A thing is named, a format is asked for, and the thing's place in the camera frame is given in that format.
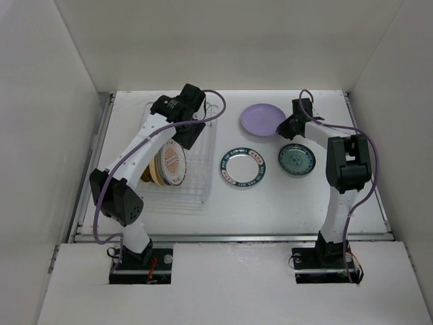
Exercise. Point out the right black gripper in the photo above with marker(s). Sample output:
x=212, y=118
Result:
x=283, y=129

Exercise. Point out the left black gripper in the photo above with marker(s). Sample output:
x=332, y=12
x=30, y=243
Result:
x=185, y=140

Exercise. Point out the lavender purple plate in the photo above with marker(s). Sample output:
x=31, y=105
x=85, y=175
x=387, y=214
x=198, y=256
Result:
x=262, y=119

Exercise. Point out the teal patterned small plate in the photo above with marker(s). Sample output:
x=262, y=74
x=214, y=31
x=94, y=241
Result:
x=296, y=159

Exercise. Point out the orange sunburst plate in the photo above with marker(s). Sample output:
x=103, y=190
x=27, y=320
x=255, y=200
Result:
x=172, y=164

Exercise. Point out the white plate green lettered rim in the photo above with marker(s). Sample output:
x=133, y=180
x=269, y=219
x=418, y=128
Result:
x=242, y=167

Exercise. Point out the yellow brown patterned plate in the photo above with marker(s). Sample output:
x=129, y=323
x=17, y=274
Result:
x=146, y=175

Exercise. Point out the beige tan plate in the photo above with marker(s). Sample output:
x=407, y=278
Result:
x=151, y=169

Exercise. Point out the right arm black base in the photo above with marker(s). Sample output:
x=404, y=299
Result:
x=311, y=267

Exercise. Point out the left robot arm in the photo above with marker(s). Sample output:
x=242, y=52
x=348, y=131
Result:
x=171, y=122

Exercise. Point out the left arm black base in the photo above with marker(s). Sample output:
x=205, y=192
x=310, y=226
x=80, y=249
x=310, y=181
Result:
x=130, y=268

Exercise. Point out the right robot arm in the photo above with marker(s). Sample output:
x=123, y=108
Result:
x=347, y=170

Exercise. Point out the white wire dish rack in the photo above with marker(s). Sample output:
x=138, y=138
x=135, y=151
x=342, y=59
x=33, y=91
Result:
x=196, y=185

